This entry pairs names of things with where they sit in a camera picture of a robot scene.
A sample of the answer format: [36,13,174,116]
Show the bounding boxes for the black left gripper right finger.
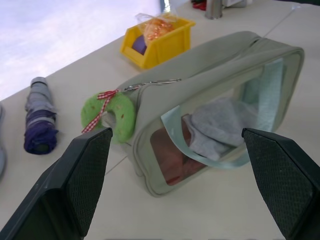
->
[241,127,320,240]

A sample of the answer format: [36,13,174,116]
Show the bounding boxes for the purple item in bin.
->
[131,35,148,55]

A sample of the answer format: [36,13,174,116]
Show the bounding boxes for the orange snacks in clear bag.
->
[135,12,179,43]

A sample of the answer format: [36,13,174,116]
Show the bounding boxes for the red cloth in pouch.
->
[150,113,203,185]

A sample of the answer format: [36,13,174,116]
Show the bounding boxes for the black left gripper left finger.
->
[0,127,113,240]

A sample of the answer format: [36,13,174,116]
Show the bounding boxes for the silver metal cylinder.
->
[204,0,224,20]

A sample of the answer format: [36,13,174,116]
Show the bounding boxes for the yellow plastic bin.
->
[119,16,196,69]

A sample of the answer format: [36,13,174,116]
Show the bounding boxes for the red object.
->
[191,0,207,11]

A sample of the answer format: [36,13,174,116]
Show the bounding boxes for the folded purple umbrella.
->
[23,76,60,155]

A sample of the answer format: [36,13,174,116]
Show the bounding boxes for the green felt donut charm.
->
[80,89,137,144]

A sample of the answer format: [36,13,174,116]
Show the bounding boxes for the grey cloth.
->
[187,96,245,161]

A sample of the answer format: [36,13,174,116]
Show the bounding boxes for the grey transparent toiletry bag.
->
[116,30,305,199]

